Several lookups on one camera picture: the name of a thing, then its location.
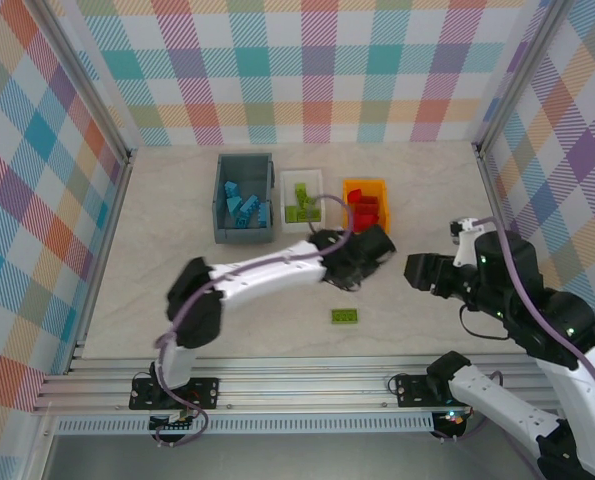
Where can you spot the grey plastic bin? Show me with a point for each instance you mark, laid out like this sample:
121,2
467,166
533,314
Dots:
219,220

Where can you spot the small green lego brick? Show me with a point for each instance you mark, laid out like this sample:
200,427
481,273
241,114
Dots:
292,214

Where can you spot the aluminium table side rail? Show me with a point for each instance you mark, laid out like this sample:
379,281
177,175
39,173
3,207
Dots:
498,190
103,260

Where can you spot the aluminium frame post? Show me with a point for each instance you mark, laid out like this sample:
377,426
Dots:
84,80
519,75

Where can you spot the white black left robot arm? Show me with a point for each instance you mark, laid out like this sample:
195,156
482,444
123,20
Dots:
267,272

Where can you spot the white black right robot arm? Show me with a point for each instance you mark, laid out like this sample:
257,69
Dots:
502,405

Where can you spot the grey metal bottom panel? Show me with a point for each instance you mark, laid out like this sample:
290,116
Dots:
302,457

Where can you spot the small controller circuit board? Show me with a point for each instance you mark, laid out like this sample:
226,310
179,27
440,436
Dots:
174,424
452,417

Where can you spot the aluminium mounting rail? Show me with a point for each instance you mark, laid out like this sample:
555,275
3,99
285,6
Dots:
302,387

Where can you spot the white plastic bin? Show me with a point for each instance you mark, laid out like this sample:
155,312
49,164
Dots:
289,185

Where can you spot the small blue lego brick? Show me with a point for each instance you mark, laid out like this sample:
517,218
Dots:
231,189

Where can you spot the orange plastic bin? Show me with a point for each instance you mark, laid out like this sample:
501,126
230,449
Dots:
349,205

